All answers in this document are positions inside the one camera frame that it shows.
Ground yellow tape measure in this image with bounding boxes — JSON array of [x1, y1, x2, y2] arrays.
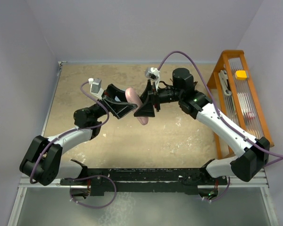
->
[[234, 70, 249, 81]]

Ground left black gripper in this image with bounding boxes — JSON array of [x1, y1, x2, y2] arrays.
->
[[90, 84, 139, 120]]

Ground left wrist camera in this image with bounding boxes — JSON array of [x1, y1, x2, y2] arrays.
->
[[88, 78, 104, 99]]

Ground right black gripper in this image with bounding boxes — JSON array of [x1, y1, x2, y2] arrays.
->
[[134, 79, 183, 117]]

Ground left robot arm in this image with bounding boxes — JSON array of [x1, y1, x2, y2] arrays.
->
[[19, 84, 142, 186]]

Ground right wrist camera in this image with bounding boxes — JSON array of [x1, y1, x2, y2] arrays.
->
[[145, 67, 160, 91]]

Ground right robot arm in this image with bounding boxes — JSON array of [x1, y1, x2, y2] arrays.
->
[[125, 67, 270, 184]]

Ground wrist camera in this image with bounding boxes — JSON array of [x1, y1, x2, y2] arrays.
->
[[88, 78, 104, 99], [145, 67, 160, 91]]

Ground orange wooden shelf rack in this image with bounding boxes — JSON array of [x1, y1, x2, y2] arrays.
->
[[207, 50, 275, 147]]

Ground pink glasses case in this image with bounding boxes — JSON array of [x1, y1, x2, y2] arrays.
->
[[125, 88, 149, 125]]

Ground white stapler tool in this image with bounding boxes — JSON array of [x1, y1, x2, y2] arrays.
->
[[218, 70, 232, 97]]

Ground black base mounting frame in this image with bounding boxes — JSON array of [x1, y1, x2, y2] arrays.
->
[[60, 165, 228, 197]]

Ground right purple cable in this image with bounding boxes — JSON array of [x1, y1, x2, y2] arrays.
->
[[158, 50, 283, 167]]

